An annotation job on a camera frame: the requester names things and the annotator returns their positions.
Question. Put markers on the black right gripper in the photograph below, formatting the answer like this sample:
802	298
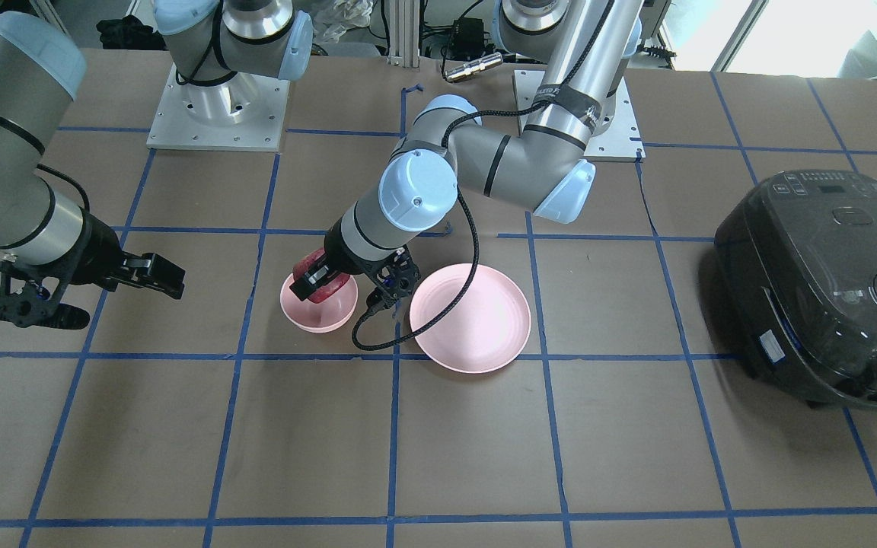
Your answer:
100	253

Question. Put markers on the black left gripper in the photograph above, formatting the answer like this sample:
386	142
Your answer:
346	261

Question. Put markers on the red apple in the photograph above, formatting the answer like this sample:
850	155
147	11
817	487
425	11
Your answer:
314	280

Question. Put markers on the pink bowl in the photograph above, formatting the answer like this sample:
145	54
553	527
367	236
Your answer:
319	317

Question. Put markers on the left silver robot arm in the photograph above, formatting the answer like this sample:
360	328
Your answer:
543	169

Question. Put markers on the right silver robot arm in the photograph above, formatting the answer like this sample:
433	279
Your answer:
51	242

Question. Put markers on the pink plate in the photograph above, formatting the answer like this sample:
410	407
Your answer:
486	330

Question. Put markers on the dark rice cooker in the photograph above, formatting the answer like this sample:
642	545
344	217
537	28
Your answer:
799	259

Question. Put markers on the aluminium frame post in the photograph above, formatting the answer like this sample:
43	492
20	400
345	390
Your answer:
403	21

